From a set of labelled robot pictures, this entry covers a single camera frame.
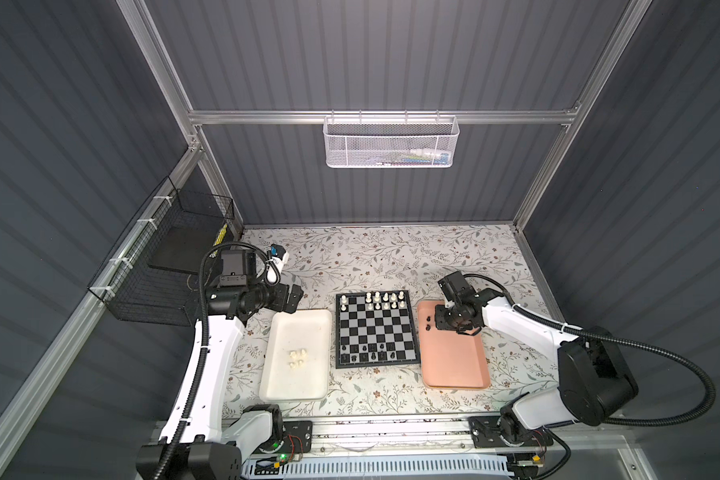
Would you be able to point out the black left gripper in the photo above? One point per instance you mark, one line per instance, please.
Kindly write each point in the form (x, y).
(278, 303)

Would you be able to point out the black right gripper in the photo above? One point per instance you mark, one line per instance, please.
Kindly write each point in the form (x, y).
(439, 322)

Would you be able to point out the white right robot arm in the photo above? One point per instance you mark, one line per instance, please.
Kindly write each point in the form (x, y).
(593, 378)

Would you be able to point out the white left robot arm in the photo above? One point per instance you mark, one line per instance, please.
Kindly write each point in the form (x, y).
(193, 444)

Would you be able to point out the black white chess board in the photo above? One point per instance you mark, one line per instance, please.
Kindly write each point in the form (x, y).
(375, 328)

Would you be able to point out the pink plastic tray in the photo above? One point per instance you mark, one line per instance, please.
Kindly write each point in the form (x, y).
(449, 360)

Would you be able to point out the white plastic tray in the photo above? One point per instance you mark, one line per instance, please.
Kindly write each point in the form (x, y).
(305, 329)

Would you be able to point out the black wire side basket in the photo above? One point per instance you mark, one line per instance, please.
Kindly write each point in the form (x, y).
(151, 276)

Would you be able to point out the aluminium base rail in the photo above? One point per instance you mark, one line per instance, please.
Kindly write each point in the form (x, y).
(419, 433)

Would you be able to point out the white vented cable duct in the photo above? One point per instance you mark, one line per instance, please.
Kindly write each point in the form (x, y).
(366, 467)

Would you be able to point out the white wire wall basket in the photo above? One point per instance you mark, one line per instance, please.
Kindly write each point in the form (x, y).
(405, 143)

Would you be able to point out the aluminium horizontal wall rail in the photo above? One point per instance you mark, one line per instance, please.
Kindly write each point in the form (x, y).
(314, 117)

